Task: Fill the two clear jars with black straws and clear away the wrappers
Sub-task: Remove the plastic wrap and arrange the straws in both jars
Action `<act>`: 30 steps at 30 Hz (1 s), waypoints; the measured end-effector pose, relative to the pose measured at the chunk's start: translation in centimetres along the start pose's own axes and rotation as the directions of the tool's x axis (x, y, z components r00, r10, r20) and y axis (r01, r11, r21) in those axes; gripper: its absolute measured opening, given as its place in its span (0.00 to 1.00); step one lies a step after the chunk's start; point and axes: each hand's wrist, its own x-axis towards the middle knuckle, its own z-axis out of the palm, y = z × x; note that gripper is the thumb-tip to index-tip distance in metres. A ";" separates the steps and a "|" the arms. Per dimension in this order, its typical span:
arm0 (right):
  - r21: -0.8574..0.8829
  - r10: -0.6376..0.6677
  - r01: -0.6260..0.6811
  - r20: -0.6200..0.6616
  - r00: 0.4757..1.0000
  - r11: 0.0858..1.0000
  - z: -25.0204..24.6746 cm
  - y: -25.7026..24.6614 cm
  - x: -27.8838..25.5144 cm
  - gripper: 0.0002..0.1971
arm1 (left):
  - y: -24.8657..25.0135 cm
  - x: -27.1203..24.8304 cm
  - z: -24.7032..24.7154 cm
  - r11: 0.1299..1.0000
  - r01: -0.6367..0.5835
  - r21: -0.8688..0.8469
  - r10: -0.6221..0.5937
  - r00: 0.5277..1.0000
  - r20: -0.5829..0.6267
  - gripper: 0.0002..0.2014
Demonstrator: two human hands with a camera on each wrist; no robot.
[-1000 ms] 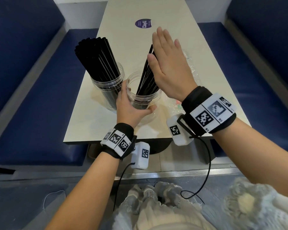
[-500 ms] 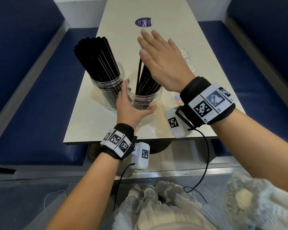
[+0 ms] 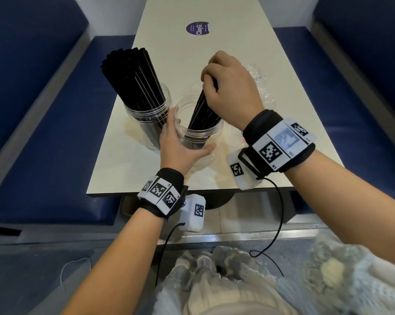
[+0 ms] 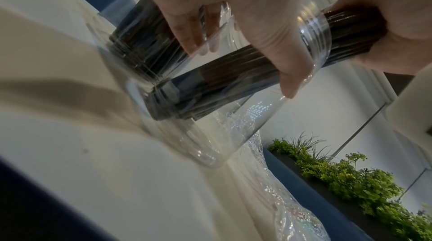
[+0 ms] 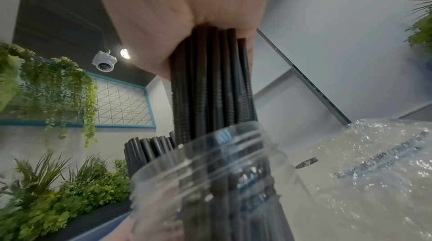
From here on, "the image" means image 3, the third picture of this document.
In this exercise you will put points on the small bundle of black straws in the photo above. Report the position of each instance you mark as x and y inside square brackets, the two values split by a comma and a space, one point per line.
[200, 111]

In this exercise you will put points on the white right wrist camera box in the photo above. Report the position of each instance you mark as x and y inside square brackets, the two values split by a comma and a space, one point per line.
[245, 175]

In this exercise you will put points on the clear plastic jar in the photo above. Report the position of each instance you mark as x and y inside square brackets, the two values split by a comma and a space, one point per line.
[200, 136]
[145, 124]

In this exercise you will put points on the person's left thumb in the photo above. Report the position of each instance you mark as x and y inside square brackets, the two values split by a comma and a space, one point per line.
[202, 151]

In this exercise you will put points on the large bundle of black straws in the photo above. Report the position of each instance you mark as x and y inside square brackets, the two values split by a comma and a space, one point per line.
[132, 78]

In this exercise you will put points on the white ruffled skirt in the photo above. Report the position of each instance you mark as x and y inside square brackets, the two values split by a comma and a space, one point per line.
[223, 285]

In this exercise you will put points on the person's left forearm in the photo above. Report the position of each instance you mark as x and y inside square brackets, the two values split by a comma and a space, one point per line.
[118, 259]

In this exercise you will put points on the blue bench seat cushion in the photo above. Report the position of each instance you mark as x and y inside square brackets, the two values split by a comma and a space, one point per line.
[63, 154]
[335, 104]

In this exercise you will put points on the person's right hand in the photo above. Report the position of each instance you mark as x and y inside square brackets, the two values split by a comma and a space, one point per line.
[235, 91]

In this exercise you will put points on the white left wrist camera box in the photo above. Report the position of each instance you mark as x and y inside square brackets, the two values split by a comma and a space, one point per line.
[194, 214]

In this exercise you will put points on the blue bench backrest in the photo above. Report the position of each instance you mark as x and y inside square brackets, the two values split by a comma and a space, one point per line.
[23, 62]
[371, 39]

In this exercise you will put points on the person's left hand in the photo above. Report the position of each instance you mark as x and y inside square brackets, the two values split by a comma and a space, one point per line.
[173, 150]

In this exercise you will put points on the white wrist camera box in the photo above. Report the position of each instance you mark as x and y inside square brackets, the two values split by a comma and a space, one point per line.
[245, 175]
[194, 214]

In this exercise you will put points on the person's right fingers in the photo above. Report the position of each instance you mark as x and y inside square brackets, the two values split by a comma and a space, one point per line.
[212, 67]

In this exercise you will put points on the person's right forearm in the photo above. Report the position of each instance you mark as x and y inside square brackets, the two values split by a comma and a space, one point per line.
[342, 200]

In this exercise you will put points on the crumpled clear plastic wrap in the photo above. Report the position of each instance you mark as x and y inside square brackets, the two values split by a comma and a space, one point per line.
[261, 85]

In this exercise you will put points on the round purple sticker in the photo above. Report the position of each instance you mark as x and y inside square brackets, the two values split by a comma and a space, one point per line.
[198, 28]

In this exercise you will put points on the black right wristband with markers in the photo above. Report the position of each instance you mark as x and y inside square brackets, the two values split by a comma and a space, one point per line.
[276, 141]

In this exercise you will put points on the black wristband with markers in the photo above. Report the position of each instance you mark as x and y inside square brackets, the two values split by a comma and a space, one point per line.
[276, 141]
[161, 191]

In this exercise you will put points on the white knit sweater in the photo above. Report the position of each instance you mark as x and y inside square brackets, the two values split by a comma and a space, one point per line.
[355, 278]

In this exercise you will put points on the black table base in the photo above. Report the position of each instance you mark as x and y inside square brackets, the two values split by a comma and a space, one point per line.
[218, 199]

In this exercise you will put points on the black left wristband with markers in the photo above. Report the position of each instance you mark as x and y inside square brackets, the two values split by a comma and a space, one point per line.
[161, 191]

